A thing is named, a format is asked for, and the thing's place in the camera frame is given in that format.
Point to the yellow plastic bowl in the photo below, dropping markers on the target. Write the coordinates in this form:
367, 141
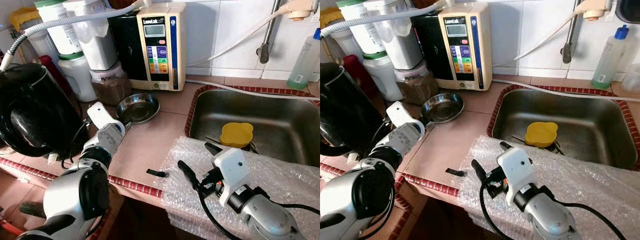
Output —
236, 135
541, 134

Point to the steel utensil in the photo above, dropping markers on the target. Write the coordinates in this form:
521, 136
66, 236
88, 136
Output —
254, 148
558, 148

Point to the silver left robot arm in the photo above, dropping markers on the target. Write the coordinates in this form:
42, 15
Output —
360, 195
75, 195

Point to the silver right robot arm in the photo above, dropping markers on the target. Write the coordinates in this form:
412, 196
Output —
267, 217
550, 217

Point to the small black clip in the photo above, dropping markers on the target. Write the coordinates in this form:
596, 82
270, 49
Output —
157, 173
455, 172

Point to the clear bubble wrap sheet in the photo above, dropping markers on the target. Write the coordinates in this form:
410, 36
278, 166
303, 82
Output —
280, 175
590, 180

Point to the beige water ionizer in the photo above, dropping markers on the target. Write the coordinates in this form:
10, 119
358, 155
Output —
161, 47
465, 47

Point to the brown filled jar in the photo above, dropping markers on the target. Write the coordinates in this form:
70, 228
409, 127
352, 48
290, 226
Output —
110, 87
415, 87

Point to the clear soap bottle blue cap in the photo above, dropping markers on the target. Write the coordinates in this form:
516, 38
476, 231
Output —
609, 62
304, 65

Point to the steel tap pipe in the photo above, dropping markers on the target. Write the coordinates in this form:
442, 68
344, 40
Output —
574, 30
269, 30

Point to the white canister green lid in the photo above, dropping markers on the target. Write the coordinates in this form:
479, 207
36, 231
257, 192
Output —
76, 77
382, 77

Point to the black electric kettle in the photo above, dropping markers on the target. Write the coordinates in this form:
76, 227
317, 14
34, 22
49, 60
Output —
35, 110
345, 110

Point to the small clear bottle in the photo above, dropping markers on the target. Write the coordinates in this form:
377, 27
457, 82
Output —
631, 80

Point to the red plastic container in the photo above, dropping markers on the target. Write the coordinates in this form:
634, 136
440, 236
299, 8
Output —
356, 72
50, 70

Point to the dark green cylinder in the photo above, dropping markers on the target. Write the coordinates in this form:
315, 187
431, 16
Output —
32, 209

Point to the beige tap diverter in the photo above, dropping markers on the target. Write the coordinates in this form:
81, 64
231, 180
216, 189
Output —
592, 9
300, 9

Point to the white plastic container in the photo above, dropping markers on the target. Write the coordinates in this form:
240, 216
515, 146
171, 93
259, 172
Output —
346, 45
42, 45

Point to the yellow cloth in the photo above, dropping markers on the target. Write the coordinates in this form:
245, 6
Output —
25, 17
331, 17

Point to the white labelled bottle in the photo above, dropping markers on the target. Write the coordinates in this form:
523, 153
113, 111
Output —
361, 30
57, 30

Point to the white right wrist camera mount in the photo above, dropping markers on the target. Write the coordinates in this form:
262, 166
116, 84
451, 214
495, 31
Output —
231, 167
514, 167

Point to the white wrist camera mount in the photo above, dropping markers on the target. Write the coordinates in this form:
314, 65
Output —
102, 114
401, 114
231, 167
514, 167

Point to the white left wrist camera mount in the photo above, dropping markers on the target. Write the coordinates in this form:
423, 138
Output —
401, 114
102, 114

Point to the black wall fixture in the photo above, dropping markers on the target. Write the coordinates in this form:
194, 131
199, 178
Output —
629, 11

